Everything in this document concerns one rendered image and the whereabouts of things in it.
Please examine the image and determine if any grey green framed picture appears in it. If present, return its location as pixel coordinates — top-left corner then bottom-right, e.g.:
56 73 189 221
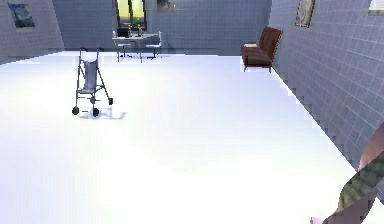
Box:
156 0 176 13

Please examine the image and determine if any tan framed picture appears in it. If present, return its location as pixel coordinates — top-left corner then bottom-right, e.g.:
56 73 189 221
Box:
294 0 317 29

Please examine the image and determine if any brown sofa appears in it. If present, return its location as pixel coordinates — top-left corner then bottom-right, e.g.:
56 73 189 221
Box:
240 26 284 74

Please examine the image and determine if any white framed picture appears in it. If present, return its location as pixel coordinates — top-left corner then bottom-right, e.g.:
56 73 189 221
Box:
367 0 384 16

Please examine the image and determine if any grey wheeled stroller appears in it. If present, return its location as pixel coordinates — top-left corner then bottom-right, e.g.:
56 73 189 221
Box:
71 47 114 118

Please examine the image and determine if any black laptop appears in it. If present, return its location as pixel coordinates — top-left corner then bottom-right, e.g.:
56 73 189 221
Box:
116 27 131 39

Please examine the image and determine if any green house plant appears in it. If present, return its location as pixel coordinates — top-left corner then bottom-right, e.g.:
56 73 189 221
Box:
130 19 144 37

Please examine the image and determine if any grey dining table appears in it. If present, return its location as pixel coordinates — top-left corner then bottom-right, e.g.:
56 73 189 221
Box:
111 33 160 64

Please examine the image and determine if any dark framed window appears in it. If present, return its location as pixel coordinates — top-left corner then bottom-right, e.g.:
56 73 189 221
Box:
114 0 148 32

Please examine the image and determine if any blue night sky painting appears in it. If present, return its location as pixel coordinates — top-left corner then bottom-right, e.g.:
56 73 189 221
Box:
7 2 36 29

